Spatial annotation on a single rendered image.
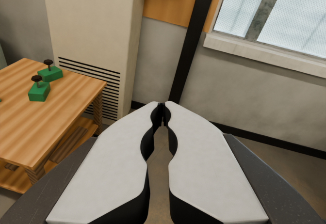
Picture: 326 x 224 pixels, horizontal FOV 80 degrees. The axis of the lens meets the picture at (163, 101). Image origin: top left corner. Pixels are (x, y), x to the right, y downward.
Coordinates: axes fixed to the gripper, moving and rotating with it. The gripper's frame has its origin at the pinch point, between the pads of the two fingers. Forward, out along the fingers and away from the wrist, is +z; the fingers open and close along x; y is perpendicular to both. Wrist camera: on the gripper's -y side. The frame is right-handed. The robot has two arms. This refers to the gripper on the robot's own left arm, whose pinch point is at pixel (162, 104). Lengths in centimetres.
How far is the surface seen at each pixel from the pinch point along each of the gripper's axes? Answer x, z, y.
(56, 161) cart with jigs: -65, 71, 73
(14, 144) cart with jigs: -63, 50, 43
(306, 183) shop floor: 110, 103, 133
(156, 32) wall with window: -8, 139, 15
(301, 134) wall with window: 117, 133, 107
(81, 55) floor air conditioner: -58, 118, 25
